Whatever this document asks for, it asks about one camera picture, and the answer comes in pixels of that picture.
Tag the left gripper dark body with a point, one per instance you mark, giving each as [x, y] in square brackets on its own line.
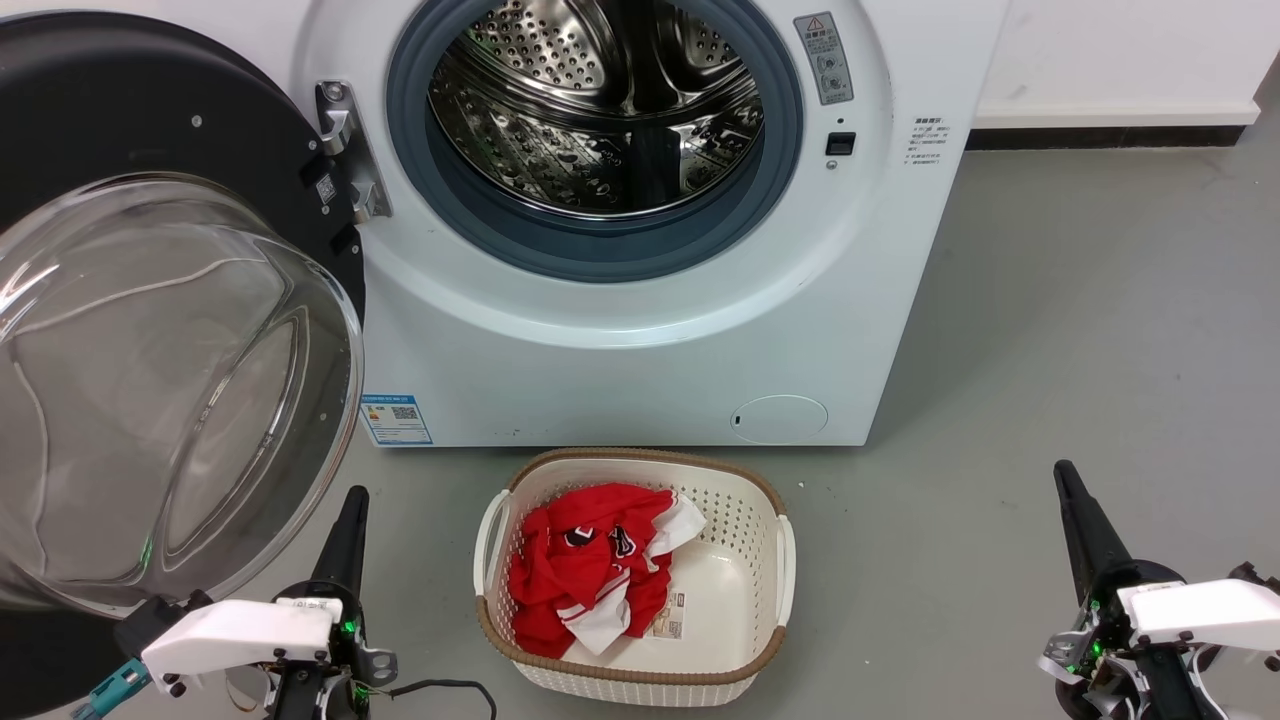
[350, 665]

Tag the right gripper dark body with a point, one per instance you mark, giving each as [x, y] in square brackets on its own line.
[1095, 640]

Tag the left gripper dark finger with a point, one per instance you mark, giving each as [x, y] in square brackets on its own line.
[335, 560]
[356, 565]

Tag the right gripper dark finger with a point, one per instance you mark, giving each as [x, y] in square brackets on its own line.
[1100, 540]
[1076, 540]

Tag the black round glass washer door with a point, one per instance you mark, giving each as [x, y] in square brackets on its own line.
[200, 130]

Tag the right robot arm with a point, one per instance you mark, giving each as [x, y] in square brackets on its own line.
[1175, 690]

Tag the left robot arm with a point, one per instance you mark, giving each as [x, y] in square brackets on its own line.
[295, 700]

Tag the white front-load washing machine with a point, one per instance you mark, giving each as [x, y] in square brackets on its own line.
[650, 390]

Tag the metal door hinge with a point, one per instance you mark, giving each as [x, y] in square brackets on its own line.
[345, 125]

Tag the black door latch socket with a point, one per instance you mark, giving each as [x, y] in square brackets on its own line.
[840, 143]

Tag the blue energy label sticker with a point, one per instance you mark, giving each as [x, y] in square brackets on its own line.
[396, 420]

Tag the red and white garment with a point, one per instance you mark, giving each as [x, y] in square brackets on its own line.
[565, 580]

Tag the round white filter cover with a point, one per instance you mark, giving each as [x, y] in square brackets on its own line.
[782, 420]

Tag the paper label inside basket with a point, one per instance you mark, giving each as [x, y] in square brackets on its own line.
[668, 625]

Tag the white plastic laundry basket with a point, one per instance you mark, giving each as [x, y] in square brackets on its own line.
[730, 600]

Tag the printed text label on washer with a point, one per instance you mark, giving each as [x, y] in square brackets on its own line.
[928, 140]

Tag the steel perforated washer drum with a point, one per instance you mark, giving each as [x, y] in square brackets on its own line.
[520, 140]

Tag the grey warning sticker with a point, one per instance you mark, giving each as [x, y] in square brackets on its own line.
[825, 60]

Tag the right wrist white camera housing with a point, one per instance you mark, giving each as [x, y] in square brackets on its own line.
[1210, 610]

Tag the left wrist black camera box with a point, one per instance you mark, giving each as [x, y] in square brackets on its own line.
[145, 625]

